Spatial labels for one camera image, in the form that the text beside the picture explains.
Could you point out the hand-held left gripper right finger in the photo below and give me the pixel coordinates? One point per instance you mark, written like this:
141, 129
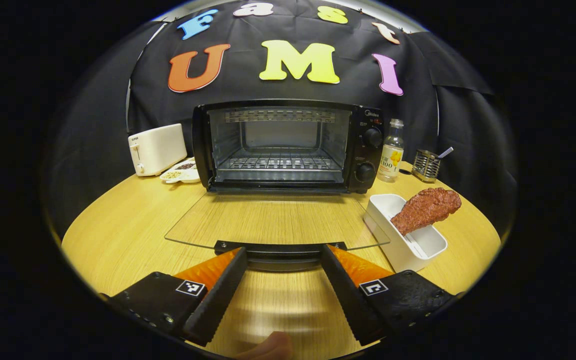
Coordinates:
348, 295

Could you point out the black electric oven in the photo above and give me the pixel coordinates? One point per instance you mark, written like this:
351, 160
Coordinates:
368, 150

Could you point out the white rectangular tray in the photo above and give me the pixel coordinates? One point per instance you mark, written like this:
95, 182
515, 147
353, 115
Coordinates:
418, 247

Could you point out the white divided snack plate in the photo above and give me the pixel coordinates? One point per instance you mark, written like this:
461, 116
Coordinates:
185, 175

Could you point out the black backdrop cloth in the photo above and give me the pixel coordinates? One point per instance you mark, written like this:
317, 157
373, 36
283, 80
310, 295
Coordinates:
248, 92

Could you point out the white toaster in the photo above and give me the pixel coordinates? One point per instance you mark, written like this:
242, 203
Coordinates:
160, 147

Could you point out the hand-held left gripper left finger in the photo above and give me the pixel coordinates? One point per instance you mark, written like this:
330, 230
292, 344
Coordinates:
223, 295

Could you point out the brown chicken drumstick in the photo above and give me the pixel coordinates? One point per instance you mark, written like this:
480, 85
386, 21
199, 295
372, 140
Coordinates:
425, 209

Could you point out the clear bottle with yellow label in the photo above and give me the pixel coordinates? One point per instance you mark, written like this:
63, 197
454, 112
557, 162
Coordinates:
390, 157

